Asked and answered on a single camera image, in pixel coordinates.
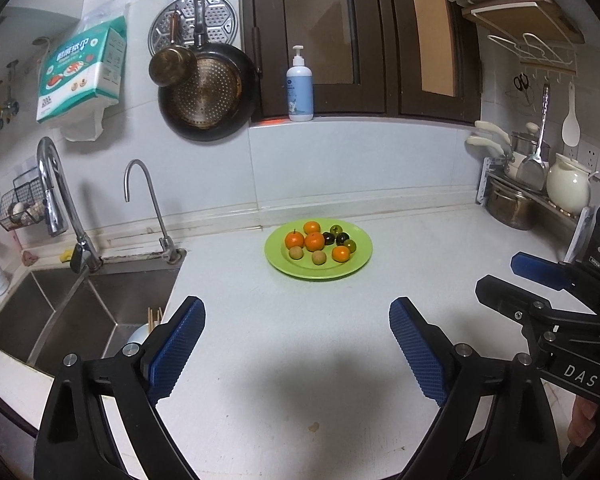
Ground paper towel pack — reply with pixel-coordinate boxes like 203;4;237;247
35;15;129;142

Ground person's right hand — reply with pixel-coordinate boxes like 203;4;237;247
566;396;600;456

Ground wall socket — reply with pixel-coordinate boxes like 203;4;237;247
577;140;600;168

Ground brass perforated strainer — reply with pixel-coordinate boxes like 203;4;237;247
169;55;244;128

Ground small brass saucepan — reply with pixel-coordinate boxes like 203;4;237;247
148;10;198;88

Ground steel sink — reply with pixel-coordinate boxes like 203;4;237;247
0;260;183;378

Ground steel spatula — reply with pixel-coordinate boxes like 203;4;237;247
517;84;551;192

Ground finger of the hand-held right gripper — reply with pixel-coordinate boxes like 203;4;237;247
475;275;600;356
511;252;600;306

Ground white pump bottle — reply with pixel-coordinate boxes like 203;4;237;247
286;45;315;122

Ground cream pan handle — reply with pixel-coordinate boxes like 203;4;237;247
474;120;513;143
466;136;513;158

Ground black scissors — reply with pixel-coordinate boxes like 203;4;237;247
512;74;531;106

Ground black frying pan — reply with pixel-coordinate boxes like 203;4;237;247
158;0;257;142

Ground chrome pull-down faucet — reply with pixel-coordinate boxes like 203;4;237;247
36;136;102;273

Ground thin gooseneck faucet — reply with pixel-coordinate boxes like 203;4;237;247
124;159;187;264

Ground white bowl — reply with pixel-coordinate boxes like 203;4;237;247
125;324;153;348

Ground wooden cutting board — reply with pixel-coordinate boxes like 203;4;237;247
462;0;586;46

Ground lidded steel pot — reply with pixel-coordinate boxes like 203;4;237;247
510;122;551;161

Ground pot rack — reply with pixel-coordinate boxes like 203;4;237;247
477;157;596;261

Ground white ceramic pot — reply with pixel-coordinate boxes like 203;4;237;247
546;152;600;215

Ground steel steamer plate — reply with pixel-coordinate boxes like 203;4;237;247
148;0;239;58

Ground dark wooden window frame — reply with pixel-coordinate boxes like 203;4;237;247
237;0;483;126

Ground gray hanging tool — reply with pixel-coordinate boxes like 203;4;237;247
2;59;21;121

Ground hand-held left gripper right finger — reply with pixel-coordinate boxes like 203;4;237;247
388;296;566;480

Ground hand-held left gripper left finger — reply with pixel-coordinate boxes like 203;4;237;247
32;296;207;480

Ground green plate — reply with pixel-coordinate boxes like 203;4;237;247
264;219;374;281

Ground white rice paddle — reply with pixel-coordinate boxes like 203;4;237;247
561;81;581;147

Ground white wire rack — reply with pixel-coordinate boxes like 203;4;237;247
487;32;578;73

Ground black wire basket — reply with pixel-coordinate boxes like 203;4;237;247
0;172;51;232

